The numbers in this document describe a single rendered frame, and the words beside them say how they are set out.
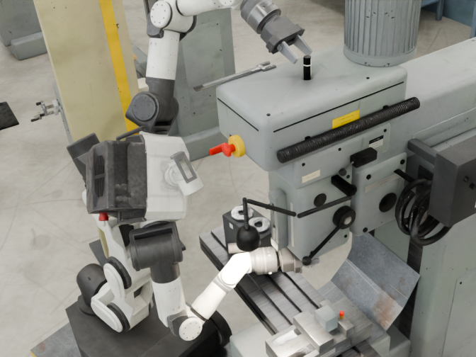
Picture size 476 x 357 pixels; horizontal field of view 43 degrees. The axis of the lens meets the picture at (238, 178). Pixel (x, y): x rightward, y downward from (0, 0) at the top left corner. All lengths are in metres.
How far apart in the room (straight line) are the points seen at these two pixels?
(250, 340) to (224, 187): 2.23
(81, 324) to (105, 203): 1.20
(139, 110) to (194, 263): 2.12
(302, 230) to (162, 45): 0.69
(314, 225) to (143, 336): 1.19
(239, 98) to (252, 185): 2.87
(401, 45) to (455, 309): 1.10
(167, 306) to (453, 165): 0.93
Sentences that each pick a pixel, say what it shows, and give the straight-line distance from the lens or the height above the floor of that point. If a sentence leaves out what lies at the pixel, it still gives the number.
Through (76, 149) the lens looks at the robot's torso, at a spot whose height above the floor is 1.53.
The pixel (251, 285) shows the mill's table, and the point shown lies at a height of 0.91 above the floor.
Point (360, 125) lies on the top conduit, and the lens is 1.60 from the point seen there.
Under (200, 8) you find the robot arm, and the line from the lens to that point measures 1.79.
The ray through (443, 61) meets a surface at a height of 1.76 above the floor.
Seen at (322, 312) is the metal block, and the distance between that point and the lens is 2.10.
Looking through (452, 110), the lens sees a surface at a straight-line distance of 1.95.
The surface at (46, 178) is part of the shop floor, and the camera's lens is 4.90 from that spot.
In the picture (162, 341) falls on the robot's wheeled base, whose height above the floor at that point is 0.59.
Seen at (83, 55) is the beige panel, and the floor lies 1.39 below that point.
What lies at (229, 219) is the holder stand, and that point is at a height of 1.09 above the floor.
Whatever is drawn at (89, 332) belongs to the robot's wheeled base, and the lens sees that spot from 2.82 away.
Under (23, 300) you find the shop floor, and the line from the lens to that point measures 3.93.
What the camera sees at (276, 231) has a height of 1.41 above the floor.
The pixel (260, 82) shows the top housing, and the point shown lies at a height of 1.89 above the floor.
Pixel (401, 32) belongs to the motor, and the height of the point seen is 1.98.
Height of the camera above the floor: 2.63
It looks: 36 degrees down
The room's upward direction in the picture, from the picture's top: 5 degrees counter-clockwise
